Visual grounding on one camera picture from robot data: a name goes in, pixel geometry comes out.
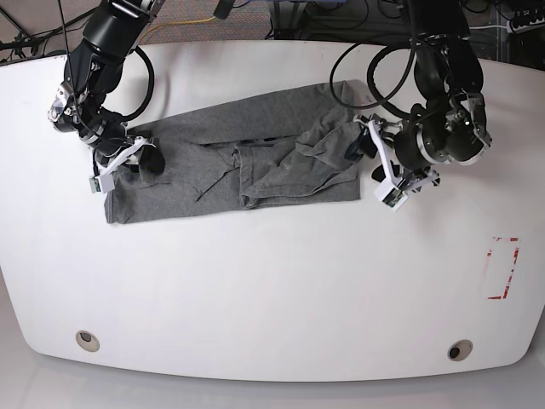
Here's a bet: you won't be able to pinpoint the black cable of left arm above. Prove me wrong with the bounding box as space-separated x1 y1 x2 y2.
330 0 431 120

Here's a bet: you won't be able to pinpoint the black tripod stand legs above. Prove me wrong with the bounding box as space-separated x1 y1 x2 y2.
1 7 97 63

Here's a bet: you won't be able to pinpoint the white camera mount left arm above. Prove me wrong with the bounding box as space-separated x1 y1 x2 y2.
353 115 439 211

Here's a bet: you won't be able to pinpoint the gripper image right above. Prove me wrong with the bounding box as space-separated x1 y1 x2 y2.
344 95 492 183

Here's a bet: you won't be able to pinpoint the red tape rectangle marking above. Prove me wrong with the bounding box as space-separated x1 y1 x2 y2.
483 237 520 300

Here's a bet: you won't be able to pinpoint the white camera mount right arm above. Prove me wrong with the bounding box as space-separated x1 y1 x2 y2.
89 136 155 194

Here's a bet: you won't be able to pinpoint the right table cable grommet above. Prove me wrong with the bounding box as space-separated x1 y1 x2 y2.
447 339 473 362

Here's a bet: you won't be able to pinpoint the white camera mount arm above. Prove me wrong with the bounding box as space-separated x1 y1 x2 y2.
89 136 155 194
353 115 439 211

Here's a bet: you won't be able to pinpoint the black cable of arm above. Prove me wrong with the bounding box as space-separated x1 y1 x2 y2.
330 0 431 120
106 44 157 123

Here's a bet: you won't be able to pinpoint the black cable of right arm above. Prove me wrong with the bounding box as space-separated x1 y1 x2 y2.
106 44 157 123

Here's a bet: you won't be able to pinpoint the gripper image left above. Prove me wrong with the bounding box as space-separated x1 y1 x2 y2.
75 107 166 187

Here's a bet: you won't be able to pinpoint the table cable grommet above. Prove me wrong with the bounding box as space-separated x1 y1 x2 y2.
447 339 473 362
76 331 100 353

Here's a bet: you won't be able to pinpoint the left table cable grommet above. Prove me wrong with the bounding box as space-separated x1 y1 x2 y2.
76 331 100 353

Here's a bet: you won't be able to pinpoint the yellow cable on floor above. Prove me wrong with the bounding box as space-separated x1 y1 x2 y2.
136 12 217 46

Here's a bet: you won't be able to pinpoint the grey T-shirt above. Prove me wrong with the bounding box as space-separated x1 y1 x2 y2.
105 82 361 224

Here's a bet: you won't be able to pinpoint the white power strip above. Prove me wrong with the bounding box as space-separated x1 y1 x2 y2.
508 8 544 34

